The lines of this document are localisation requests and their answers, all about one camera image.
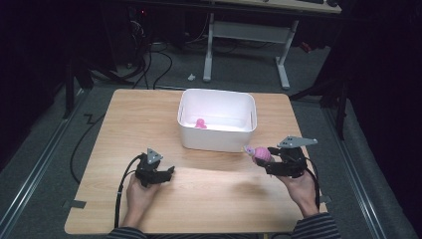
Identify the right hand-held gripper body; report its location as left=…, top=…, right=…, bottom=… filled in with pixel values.
left=277, top=134, right=318, bottom=179

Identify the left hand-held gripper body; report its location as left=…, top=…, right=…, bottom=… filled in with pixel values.
left=134, top=147, right=164, bottom=189

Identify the pink ball rope toy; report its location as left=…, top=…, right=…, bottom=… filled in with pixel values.
left=243, top=144, right=276, bottom=167

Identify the white plastic bin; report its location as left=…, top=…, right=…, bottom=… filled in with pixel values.
left=176, top=88, right=258, bottom=153

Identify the person's left hand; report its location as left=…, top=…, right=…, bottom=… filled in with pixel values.
left=122, top=173, right=161, bottom=229

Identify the person's right hand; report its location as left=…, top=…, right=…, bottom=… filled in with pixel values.
left=276, top=168, right=320, bottom=219

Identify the black stand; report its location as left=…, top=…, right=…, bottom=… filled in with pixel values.
left=63, top=56, right=137, bottom=120
left=289, top=63, right=349, bottom=141

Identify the wooden desk with white legs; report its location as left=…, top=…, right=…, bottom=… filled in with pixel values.
left=201, top=0, right=342, bottom=91

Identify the left hand-held gripper cable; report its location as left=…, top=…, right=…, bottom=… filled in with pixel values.
left=113, top=153, right=147, bottom=229

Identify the hand-held gripper cable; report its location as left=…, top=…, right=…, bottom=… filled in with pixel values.
left=113, top=153, right=147, bottom=229
left=304, top=157, right=321, bottom=211

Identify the right hand-held gripper cable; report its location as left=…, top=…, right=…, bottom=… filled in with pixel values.
left=304, top=157, right=321, bottom=211

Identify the metal floor rail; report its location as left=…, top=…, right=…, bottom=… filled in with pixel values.
left=322, top=108, right=387, bottom=239
left=0, top=89, right=88, bottom=230

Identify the black floor cable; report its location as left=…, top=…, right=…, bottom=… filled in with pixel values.
left=69, top=113, right=106, bottom=185

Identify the black cable bundle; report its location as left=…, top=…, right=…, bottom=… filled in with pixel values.
left=127, top=8, right=174, bottom=91

